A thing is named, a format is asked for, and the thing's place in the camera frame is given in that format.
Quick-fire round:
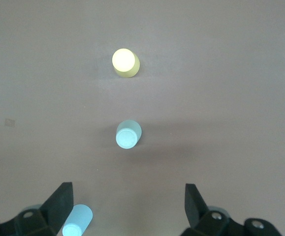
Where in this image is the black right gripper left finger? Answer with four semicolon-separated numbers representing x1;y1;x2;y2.
0;182;74;236

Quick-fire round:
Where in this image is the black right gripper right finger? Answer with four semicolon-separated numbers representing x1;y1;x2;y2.
183;183;282;236

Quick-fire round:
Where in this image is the pale green plastic cup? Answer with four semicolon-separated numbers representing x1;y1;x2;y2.
115;119;142;150

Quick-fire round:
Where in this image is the yellow plastic cup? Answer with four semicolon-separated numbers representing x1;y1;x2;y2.
112;48;141;79

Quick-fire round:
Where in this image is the light blue plastic cup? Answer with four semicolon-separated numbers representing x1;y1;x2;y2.
62;204;94;236

